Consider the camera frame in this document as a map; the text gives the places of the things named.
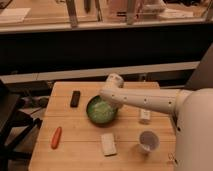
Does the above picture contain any green ceramic bowl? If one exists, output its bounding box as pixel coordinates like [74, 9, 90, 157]
[86, 95, 118, 125]

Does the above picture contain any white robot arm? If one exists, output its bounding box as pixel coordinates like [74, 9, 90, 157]
[99, 73, 213, 171]

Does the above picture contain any black chair frame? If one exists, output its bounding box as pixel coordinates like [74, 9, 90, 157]
[0, 79, 42, 171]

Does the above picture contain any small white bottle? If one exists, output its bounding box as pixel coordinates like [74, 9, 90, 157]
[139, 109, 151, 124]

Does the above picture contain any black rectangular block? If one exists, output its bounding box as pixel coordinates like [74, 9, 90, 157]
[70, 91, 81, 107]

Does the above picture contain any orange carrot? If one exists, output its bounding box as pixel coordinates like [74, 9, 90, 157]
[51, 127, 62, 149]

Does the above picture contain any white folded cloth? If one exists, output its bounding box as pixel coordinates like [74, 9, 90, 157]
[101, 133, 117, 156]

